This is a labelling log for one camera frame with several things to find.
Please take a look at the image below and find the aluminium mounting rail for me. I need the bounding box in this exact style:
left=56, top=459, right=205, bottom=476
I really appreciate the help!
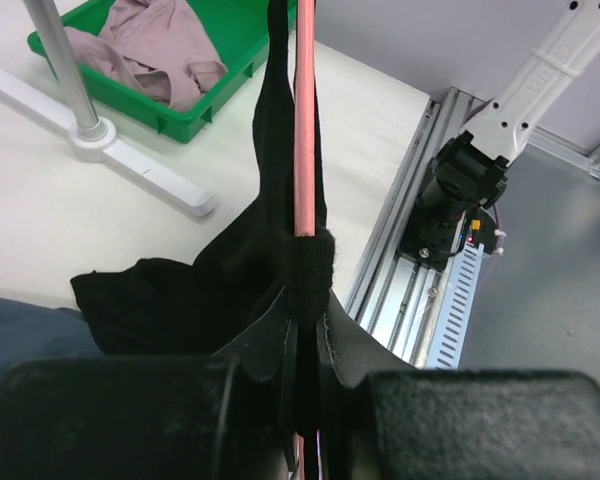
left=345, top=87, right=484, bottom=370

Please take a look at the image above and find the perforated cable duct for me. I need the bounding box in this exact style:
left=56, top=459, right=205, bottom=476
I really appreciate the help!
left=426, top=244, right=484, bottom=370

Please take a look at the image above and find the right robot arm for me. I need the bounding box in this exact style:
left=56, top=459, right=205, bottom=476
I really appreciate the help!
left=407, top=1, right=600, bottom=239

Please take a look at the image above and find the pink wire hanger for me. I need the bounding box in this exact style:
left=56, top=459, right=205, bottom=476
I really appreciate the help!
left=294, top=0, right=320, bottom=479

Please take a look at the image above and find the silver clothes rack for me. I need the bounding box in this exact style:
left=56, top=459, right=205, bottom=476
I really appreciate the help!
left=24, top=0, right=117, bottom=163

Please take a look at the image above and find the pink crumpled garment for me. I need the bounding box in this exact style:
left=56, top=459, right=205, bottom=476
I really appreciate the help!
left=65, top=1, right=228, bottom=112

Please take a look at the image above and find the white rack base foot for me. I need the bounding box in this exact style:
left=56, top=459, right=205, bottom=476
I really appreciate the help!
left=0, top=67, right=218, bottom=218

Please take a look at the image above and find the green plastic tray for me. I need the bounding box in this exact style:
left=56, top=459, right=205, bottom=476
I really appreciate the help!
left=61, top=1, right=269, bottom=144

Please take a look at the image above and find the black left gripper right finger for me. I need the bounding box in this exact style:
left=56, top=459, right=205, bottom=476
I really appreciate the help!
left=318, top=298, right=600, bottom=479

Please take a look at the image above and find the blue tank top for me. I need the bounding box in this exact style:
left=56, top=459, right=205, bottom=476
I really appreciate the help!
left=0, top=298, right=103, bottom=379

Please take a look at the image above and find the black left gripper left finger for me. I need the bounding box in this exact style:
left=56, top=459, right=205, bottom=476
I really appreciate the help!
left=0, top=298, right=296, bottom=479

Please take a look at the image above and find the black tank top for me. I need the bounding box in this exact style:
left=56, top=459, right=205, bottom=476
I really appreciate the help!
left=71, top=1, right=299, bottom=355

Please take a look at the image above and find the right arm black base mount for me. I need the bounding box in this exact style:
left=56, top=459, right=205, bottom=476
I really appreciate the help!
left=397, top=205, right=499, bottom=272

